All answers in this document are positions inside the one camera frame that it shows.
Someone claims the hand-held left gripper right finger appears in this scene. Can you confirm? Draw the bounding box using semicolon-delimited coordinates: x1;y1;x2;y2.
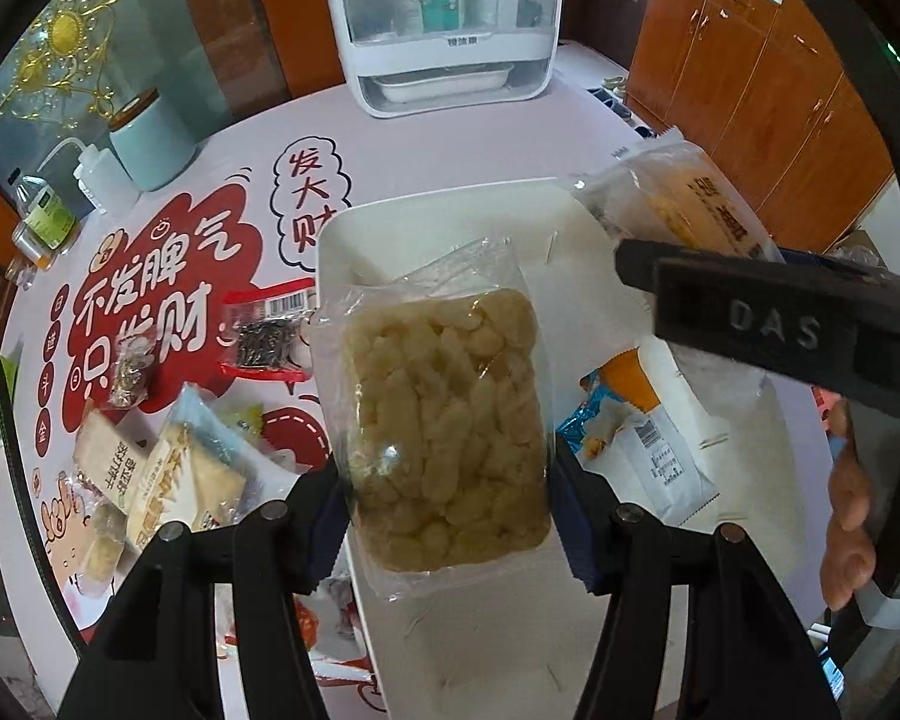
551;435;845;720

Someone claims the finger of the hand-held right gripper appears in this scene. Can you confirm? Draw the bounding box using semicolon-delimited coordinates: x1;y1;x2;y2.
615;240;895;293
652;256;900;400

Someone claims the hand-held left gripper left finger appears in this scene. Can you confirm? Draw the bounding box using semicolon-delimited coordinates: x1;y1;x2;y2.
58;457;353;720

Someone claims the yellow bread packet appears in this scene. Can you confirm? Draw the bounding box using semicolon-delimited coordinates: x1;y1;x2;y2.
574;127;788;265

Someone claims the white snack packet red print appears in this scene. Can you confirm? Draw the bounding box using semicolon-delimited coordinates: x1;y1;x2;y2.
300;574;380;698

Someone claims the blue yellow cake packet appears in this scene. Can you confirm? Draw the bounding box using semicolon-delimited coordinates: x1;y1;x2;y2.
124;386;272;542

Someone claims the clear rice puff packet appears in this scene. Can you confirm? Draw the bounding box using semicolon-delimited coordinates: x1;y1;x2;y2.
304;236;560;601

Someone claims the red-edged clear snack packet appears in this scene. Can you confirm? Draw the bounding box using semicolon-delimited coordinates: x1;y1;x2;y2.
221;281;320;385

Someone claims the white plastic tray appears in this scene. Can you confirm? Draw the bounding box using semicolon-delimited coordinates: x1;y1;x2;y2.
311;176;833;720

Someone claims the beige cracker packet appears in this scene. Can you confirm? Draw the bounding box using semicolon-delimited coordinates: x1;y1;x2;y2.
71;405;164;522

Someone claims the small clear nut packet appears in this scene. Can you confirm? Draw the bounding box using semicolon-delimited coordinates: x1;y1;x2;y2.
105;349;158;410

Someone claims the person's right hand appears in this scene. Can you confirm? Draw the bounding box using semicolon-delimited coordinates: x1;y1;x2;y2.
820;390;880;614

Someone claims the blue white snack packet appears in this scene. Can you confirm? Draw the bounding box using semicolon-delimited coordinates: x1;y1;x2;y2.
555;379;721;531

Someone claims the white orange snack packet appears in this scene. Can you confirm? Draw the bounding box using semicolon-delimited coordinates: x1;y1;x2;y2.
596;336;767;485

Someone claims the green snack packet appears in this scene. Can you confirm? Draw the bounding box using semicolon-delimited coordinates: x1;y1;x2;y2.
223;403;265;437

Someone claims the wooden cabinet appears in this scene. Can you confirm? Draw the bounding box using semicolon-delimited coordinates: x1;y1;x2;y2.
626;0;898;250

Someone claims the clear beige biscuit packet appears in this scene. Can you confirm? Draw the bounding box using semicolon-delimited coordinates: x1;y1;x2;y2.
58;471;130;602

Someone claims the white countertop sterilizer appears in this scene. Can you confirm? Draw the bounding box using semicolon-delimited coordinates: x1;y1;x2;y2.
322;0;565;119

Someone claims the white squeeze bottle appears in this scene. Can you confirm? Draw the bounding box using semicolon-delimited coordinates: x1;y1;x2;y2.
37;136;133;223

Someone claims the clear bottle green label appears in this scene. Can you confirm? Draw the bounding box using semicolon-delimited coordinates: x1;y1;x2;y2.
11;176;77;268

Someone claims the mint green canister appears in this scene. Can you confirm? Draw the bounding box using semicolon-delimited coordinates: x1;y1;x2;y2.
109;90;200;193

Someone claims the gold flower wall ornament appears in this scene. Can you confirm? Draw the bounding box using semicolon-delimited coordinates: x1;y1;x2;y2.
0;0;167;121

